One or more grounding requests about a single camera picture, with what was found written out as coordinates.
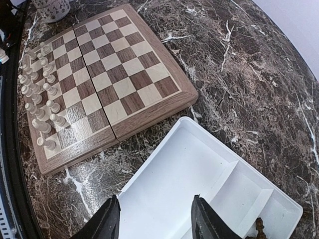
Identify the white chess piece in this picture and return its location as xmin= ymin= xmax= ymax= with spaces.
xmin=25 ymin=103 xmax=45 ymax=120
xmin=21 ymin=86 xmax=42 ymax=104

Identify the pile of dark chess pieces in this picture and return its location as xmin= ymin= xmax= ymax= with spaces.
xmin=246 ymin=217 xmax=267 ymax=239

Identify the white slotted cable duct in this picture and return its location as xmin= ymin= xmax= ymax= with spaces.
xmin=0 ymin=200 xmax=14 ymax=239

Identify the white chess pawn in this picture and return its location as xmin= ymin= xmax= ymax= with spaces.
xmin=37 ymin=53 xmax=47 ymax=61

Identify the black front rail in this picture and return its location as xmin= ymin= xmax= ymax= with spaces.
xmin=0 ymin=0 xmax=43 ymax=239

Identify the white chess rook corner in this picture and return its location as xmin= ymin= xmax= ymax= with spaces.
xmin=24 ymin=47 xmax=37 ymax=61

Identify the white divided plastic tray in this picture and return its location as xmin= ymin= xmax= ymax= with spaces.
xmin=119 ymin=117 xmax=303 ymax=239

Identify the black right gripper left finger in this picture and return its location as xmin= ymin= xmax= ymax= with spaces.
xmin=74 ymin=195 xmax=121 ymax=239

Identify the patterned mug with orange liquid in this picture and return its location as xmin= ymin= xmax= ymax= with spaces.
xmin=32 ymin=0 xmax=71 ymax=23

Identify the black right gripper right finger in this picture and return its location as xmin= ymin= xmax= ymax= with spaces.
xmin=191 ymin=195 xmax=241 ymax=239

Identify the wooden chess board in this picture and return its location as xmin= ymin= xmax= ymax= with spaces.
xmin=23 ymin=4 xmax=198 ymax=175

